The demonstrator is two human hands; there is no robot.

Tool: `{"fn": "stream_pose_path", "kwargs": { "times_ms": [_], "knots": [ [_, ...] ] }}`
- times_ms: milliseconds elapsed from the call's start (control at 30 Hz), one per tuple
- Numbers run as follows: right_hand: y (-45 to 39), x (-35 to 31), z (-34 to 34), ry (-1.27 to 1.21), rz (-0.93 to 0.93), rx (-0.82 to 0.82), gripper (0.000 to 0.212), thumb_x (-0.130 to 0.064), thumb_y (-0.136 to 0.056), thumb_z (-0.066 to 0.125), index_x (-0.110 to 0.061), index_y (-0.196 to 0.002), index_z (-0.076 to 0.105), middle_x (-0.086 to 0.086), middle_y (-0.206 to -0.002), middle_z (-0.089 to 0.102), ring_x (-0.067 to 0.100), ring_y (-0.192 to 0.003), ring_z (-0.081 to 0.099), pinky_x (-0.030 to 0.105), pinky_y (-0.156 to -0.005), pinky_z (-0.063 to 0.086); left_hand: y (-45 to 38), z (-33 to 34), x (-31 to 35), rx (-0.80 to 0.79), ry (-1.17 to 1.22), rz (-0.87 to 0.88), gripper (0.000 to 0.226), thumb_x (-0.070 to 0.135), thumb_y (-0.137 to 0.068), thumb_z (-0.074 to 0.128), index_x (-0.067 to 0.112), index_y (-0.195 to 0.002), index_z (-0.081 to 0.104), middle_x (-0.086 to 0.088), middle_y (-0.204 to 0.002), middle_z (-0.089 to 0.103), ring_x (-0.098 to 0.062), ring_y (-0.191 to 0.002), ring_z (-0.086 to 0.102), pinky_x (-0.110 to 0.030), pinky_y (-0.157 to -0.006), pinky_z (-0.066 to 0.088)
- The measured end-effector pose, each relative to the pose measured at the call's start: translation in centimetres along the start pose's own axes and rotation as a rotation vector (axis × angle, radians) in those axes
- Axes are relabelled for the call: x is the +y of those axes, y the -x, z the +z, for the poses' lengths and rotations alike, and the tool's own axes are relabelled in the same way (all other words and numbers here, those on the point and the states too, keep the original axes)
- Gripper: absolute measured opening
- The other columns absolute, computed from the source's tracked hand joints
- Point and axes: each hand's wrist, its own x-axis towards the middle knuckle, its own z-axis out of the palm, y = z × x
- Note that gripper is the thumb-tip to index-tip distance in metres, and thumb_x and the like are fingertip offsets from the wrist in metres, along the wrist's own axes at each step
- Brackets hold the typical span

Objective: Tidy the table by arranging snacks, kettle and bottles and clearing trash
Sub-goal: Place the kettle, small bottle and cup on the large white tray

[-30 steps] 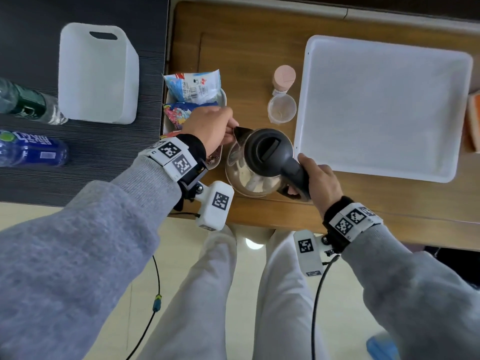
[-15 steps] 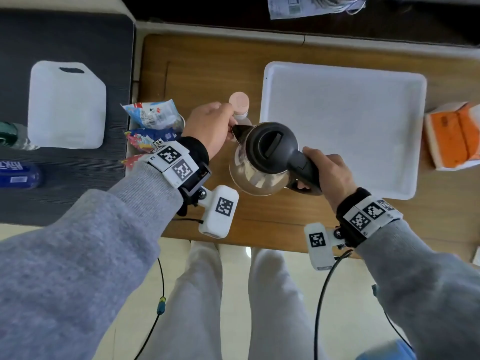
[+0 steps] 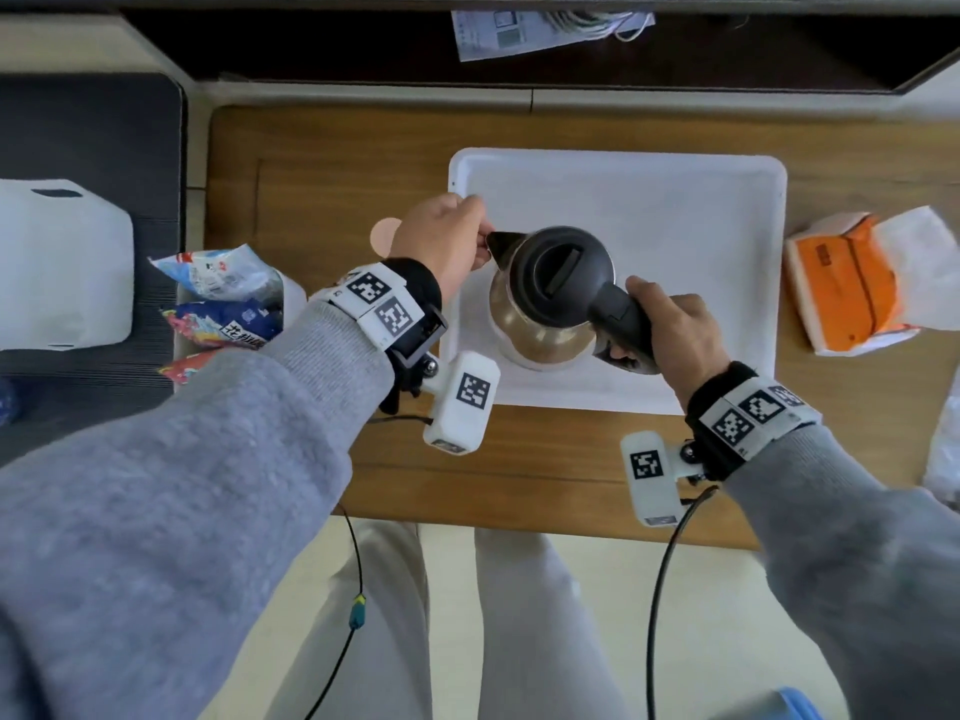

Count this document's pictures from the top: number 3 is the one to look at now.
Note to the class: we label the small pink capped bottle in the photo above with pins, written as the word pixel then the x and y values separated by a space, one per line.
pixel 381 236

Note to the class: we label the person's leg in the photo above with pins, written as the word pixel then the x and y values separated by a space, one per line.
pixel 375 644
pixel 540 637

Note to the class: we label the printed paper sheet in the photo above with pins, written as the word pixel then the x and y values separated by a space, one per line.
pixel 510 33

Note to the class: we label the person's left hand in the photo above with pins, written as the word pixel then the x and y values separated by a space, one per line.
pixel 442 232

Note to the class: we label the dark blue snack packet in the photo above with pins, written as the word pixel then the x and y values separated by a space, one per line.
pixel 225 322

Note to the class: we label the orange tissue pack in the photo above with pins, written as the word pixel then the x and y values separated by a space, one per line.
pixel 840 284

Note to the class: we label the red snack packet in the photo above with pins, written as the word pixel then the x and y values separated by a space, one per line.
pixel 187 365

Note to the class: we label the large white tray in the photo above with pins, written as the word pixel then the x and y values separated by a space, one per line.
pixel 675 209

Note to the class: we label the person's right forearm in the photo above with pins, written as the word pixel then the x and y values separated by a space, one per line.
pixel 862 562

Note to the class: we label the steel kettle with black lid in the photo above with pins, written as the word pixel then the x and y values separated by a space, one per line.
pixel 555 269

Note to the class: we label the person's left forearm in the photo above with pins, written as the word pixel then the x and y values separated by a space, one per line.
pixel 150 532

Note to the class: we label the person's left leg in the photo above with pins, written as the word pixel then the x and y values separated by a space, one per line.
pixel 375 644

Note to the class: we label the white plastic basket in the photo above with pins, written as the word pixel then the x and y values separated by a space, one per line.
pixel 67 269
pixel 294 296

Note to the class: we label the white marker right wrist tracker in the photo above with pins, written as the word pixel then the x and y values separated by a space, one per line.
pixel 649 479

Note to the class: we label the blue plastic stool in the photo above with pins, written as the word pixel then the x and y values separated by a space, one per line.
pixel 787 708

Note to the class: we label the person's right hand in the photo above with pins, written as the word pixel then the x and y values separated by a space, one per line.
pixel 686 341

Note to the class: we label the person's right leg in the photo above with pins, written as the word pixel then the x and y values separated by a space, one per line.
pixel 540 637

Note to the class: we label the white marker wrist tracker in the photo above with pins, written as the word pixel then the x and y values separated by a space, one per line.
pixel 465 412
pixel 649 479

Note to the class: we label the white marker left wrist tracker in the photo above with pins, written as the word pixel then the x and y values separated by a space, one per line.
pixel 465 412

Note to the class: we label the clear plastic labelled bag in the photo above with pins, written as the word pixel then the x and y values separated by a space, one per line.
pixel 946 442

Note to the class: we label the light blue white packet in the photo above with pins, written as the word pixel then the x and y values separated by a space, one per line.
pixel 217 273

